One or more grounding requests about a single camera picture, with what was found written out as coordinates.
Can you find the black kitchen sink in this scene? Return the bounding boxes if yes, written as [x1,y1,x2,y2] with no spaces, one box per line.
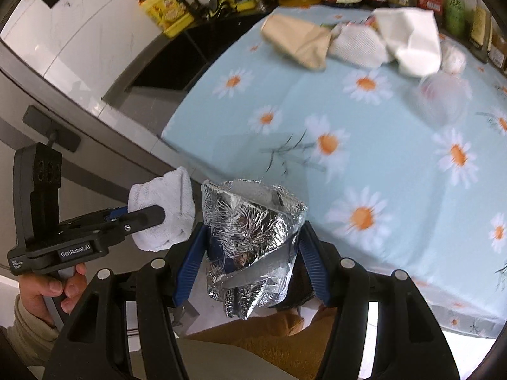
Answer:
[103,11,266,136]

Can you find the white paper cup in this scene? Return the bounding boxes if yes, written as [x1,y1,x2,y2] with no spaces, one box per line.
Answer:
[372,7,442,78]

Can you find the daisy print blue tablecloth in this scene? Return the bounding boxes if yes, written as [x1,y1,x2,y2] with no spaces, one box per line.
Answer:
[163,25,506,337]

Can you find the black yellow rubber gloves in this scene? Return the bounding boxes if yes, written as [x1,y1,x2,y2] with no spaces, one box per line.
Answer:
[207,0,257,20]

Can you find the person's left hand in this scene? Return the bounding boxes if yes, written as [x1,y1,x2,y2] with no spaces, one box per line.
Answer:
[19,263,87,328]

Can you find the left forearm beige sleeve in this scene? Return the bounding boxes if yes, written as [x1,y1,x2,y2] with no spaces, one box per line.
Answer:
[1,295,59,367]

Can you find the yellow dish soap bottle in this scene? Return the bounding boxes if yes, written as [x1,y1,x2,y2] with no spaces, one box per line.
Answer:
[139,0,194,38]

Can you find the green label pepper oil bottle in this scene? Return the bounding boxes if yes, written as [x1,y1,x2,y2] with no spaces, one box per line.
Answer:
[443,0,466,39]

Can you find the brown paper cup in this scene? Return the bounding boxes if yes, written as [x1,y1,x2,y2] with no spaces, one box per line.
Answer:
[260,14,332,71]

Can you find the gold cap sesame oil bottle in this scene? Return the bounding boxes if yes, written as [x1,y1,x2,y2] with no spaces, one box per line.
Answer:
[469,1,491,64]

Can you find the white textured tissue ball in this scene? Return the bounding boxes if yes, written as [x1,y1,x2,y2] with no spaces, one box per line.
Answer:
[327,22,395,70]

